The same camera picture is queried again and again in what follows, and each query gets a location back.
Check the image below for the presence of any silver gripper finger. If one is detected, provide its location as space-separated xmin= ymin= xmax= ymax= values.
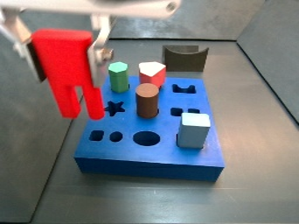
xmin=0 ymin=8 xmax=45 ymax=82

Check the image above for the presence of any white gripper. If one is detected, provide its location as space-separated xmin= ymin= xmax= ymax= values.
xmin=0 ymin=0 xmax=182 ymax=88

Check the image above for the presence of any red two-legged block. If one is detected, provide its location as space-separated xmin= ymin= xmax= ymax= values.
xmin=32 ymin=29 xmax=104 ymax=120

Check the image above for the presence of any blue shape sorter board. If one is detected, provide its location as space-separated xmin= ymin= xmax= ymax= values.
xmin=74 ymin=76 xmax=224 ymax=182

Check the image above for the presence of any light blue square block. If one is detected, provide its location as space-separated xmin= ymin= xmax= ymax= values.
xmin=176 ymin=113 xmax=211 ymax=149

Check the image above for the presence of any green hexagonal block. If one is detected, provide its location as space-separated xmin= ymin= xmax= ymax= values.
xmin=108 ymin=62 xmax=128 ymax=93

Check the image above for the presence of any red pentagonal block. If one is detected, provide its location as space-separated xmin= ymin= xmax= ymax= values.
xmin=139 ymin=61 xmax=166 ymax=88

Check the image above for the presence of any brown cylinder block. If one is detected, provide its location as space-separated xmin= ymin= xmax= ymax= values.
xmin=135 ymin=83 xmax=159 ymax=119

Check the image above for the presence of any dark grey curved bracket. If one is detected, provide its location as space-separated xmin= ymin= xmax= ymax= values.
xmin=163 ymin=45 xmax=210 ymax=72

